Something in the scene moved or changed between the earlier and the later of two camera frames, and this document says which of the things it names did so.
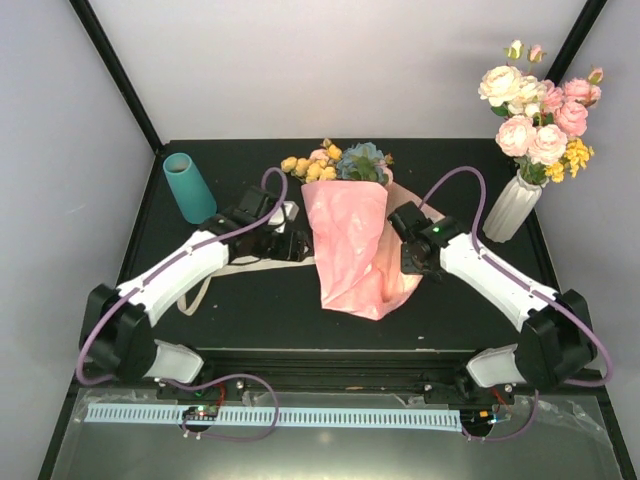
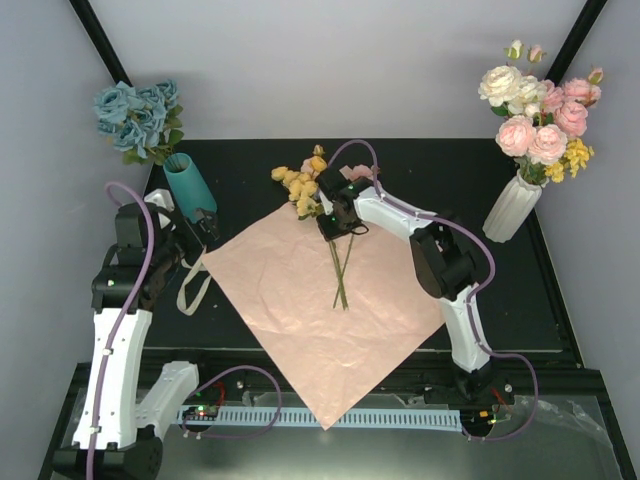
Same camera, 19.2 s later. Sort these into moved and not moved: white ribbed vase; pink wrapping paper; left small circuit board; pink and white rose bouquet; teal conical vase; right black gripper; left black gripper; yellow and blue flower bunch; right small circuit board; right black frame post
Moved: right black gripper; left black gripper; yellow and blue flower bunch; pink wrapping paper
Not moved: pink and white rose bouquet; right black frame post; left small circuit board; white ribbed vase; teal conical vase; right small circuit board
